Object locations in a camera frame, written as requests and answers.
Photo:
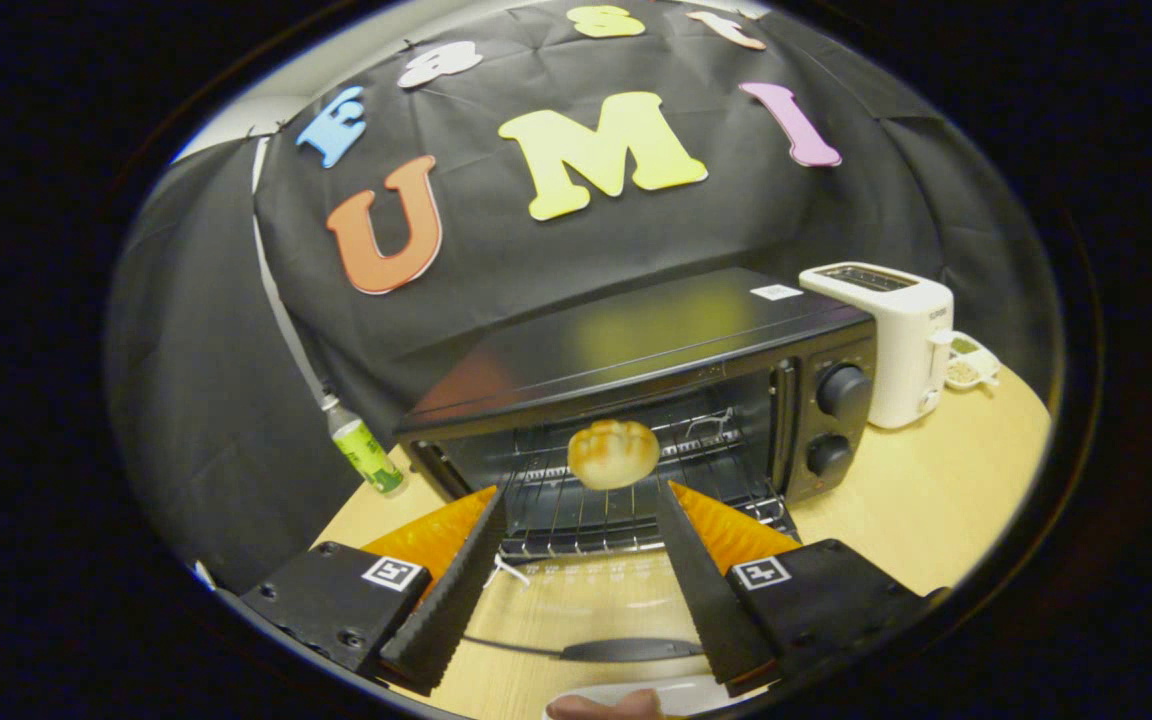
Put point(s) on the white pop-up toaster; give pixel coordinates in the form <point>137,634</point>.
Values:
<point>896,340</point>

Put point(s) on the green label drink bottle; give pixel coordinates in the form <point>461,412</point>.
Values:
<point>366,455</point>

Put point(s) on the white square plate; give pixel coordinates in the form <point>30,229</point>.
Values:
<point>696,692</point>

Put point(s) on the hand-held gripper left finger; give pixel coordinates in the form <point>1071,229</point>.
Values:
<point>451,590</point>

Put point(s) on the black toaster oven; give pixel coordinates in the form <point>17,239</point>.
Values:
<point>636,335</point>

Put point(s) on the white divided snack dish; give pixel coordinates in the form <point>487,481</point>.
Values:
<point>971,365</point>

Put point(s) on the golden bread roll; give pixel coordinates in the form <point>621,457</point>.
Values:
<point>613,455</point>

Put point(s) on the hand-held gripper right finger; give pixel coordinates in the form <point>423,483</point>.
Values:
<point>701,590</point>

